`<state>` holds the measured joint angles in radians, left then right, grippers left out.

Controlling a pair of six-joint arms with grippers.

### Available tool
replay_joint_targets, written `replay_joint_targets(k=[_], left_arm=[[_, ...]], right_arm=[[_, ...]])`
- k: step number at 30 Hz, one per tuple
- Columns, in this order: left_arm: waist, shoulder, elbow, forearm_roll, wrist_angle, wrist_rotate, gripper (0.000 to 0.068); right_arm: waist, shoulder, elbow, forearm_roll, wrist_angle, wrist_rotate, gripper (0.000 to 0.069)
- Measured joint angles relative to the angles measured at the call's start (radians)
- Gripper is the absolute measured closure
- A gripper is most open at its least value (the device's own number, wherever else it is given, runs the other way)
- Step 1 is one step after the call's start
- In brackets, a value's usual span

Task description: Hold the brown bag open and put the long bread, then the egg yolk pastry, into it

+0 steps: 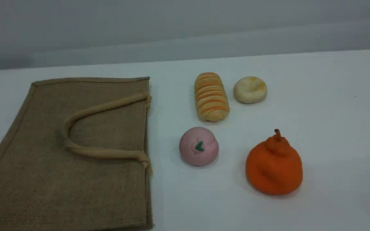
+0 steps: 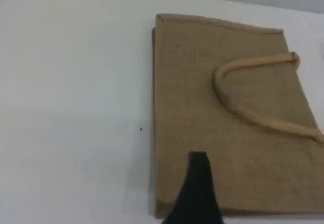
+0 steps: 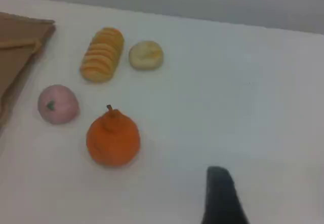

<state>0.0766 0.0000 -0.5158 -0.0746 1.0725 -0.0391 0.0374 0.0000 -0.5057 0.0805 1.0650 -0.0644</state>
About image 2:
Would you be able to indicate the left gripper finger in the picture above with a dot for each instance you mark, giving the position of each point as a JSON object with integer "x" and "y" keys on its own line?
{"x": 197, "y": 198}

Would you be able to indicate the brown jute tote bag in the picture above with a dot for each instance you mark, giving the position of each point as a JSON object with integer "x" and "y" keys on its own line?
{"x": 227, "y": 158}

